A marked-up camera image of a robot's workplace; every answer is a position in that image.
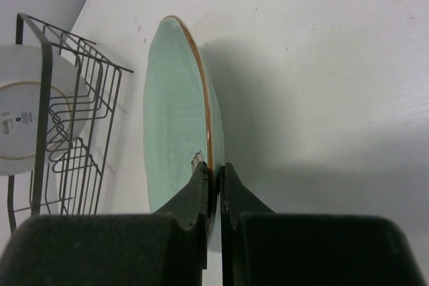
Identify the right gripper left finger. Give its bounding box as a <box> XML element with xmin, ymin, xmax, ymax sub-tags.
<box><xmin>1</xmin><ymin>162</ymin><xmax>209</xmax><ymax>285</ymax></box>

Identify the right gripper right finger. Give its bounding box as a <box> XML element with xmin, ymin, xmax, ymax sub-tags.
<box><xmin>219</xmin><ymin>163</ymin><xmax>425</xmax><ymax>285</ymax></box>

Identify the green flower plate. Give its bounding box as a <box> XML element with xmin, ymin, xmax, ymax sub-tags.
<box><xmin>143</xmin><ymin>15</ymin><xmax>225</xmax><ymax>235</ymax></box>

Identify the red and teal plate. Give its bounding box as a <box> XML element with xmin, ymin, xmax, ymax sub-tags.
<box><xmin>1</xmin><ymin>45</ymin><xmax>92</xmax><ymax>175</ymax></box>

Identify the wire dish rack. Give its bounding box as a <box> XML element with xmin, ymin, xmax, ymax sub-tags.
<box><xmin>1</xmin><ymin>13</ymin><xmax>131</xmax><ymax>230</ymax></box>

